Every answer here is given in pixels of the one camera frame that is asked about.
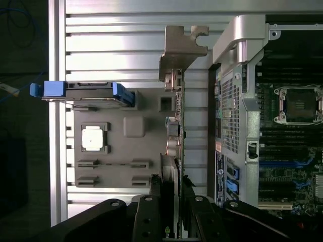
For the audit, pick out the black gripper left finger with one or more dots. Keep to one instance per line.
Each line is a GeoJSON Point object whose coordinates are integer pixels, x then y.
{"type": "Point", "coordinates": [146, 219]}

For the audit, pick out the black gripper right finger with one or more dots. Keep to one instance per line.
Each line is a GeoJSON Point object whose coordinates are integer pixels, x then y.
{"type": "Point", "coordinates": [204, 219]}

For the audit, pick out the black label sticker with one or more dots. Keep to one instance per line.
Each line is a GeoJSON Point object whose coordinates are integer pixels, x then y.
{"type": "Point", "coordinates": [220, 176]}

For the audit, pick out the white expansion slot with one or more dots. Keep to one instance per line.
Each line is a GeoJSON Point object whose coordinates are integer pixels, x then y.
{"type": "Point", "coordinates": [275, 206]}

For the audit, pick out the grey plastic parts rack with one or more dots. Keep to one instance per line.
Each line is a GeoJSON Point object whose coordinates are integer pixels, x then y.
{"type": "Point", "coordinates": [118, 151]}

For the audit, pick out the green motherboard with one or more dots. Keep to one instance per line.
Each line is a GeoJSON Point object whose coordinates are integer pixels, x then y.
{"type": "Point", "coordinates": [277, 174]}

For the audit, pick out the blue expansion slot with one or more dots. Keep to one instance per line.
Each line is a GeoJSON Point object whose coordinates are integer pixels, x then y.
{"type": "Point", "coordinates": [277, 164]}

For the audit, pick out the silver CPU chip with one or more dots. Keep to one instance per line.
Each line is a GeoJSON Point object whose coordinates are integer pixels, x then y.
{"type": "Point", "coordinates": [92, 138]}

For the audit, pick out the hard disk with blue caddy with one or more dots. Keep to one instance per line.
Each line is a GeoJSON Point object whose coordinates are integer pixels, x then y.
{"type": "Point", "coordinates": [88, 94]}

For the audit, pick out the metal CPU socket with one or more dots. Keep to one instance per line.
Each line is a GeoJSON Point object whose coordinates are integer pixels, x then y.
{"type": "Point", "coordinates": [300, 104]}

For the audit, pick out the silver PC case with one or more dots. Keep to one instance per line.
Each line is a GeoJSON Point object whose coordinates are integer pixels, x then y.
{"type": "Point", "coordinates": [249, 32]}

